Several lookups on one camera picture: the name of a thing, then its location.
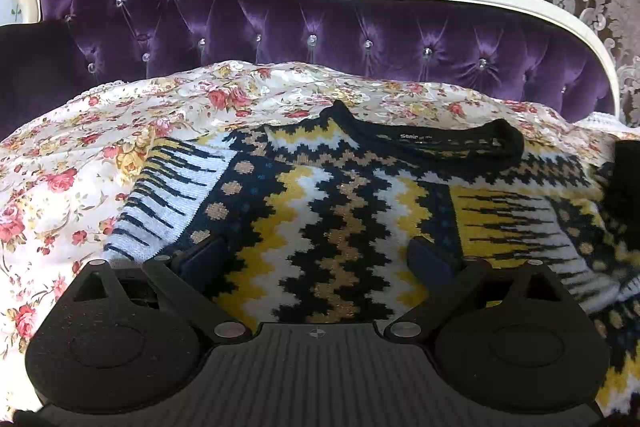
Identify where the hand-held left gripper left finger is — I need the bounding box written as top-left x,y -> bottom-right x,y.
65,234 -> 253,343

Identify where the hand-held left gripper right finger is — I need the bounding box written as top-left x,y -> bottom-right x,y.
382,236 -> 571,343

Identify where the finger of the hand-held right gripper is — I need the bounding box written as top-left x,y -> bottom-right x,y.
597,139 -> 640,254

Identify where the zigzag patterned knit sweater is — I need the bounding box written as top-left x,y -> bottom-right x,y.
102,99 -> 640,418

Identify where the floral printed blanket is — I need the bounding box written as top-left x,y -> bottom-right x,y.
0,61 -> 640,358

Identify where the dark purple velvet cushion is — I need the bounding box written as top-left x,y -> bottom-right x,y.
0,21 -> 103,142

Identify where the purple tufted velvet headboard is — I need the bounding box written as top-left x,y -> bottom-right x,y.
12,0 -> 621,128

